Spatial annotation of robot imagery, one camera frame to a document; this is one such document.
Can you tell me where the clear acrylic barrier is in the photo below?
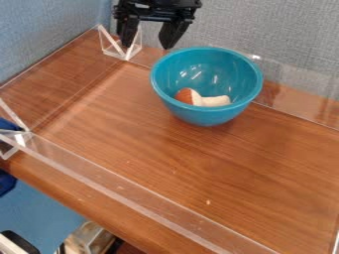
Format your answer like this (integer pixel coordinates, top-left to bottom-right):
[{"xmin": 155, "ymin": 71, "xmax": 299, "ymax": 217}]
[
  {"xmin": 130, "ymin": 48, "xmax": 339, "ymax": 131},
  {"xmin": 0, "ymin": 99, "xmax": 278, "ymax": 254}
]

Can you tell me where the blue fabric object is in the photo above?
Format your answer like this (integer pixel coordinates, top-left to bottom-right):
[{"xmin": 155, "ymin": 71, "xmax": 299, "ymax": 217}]
[{"xmin": 0, "ymin": 117, "xmax": 23, "ymax": 198}]

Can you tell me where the white brown-capped toy mushroom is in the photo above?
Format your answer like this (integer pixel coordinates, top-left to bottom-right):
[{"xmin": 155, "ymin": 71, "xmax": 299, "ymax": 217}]
[{"xmin": 175, "ymin": 87, "xmax": 231, "ymax": 107}]

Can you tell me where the clear acrylic back barrier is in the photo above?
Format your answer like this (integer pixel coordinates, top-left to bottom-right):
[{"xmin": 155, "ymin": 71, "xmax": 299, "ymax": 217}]
[{"xmin": 130, "ymin": 48, "xmax": 339, "ymax": 131}]

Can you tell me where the clear acrylic front barrier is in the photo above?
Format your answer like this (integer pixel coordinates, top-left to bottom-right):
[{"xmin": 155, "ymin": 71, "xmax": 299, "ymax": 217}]
[{"xmin": 0, "ymin": 99, "xmax": 278, "ymax": 254}]

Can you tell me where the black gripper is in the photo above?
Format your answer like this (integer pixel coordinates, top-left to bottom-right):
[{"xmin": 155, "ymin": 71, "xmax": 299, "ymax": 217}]
[{"xmin": 113, "ymin": 0, "xmax": 203, "ymax": 50}]

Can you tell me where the blue bowl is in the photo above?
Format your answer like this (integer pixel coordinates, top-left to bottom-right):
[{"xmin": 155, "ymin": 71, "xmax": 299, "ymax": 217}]
[{"xmin": 150, "ymin": 47, "xmax": 263, "ymax": 127}]

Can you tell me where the black white object bottom-left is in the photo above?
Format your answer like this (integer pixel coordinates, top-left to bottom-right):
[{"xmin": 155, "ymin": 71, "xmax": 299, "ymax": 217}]
[{"xmin": 0, "ymin": 230, "xmax": 42, "ymax": 254}]

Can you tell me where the metal frame under table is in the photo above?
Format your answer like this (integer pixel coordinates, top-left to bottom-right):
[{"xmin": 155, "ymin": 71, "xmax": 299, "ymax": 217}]
[{"xmin": 55, "ymin": 221, "xmax": 115, "ymax": 254}]

